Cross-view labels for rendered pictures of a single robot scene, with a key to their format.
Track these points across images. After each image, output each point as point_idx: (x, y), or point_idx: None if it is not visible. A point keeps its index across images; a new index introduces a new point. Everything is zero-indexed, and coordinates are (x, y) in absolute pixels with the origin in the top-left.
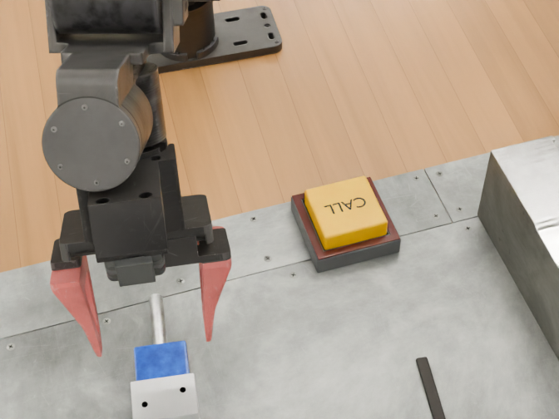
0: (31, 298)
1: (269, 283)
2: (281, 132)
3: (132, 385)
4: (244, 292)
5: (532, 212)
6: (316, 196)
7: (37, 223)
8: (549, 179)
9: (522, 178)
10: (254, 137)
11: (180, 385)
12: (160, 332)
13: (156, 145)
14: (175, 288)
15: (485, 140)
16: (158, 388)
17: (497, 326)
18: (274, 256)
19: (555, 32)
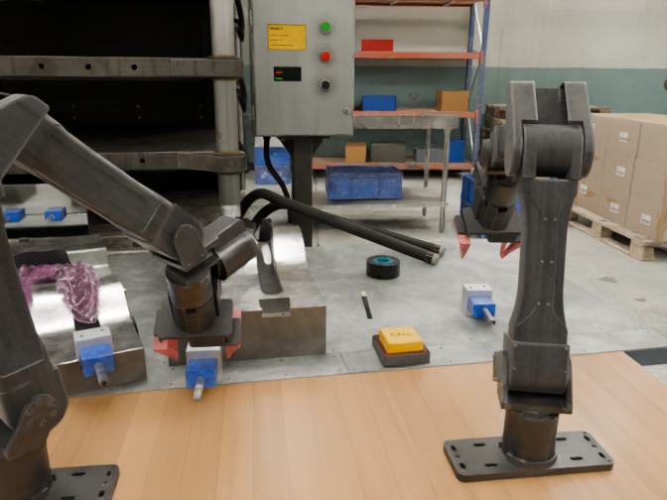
0: None
1: (439, 340)
2: (438, 397)
3: (490, 289)
4: (451, 339)
5: (317, 289)
6: (416, 337)
7: (578, 370)
8: (303, 296)
9: (315, 297)
10: (457, 396)
11: (471, 288)
12: (486, 311)
13: None
14: (486, 342)
15: (304, 384)
16: (479, 288)
17: (333, 323)
18: (438, 348)
19: (210, 441)
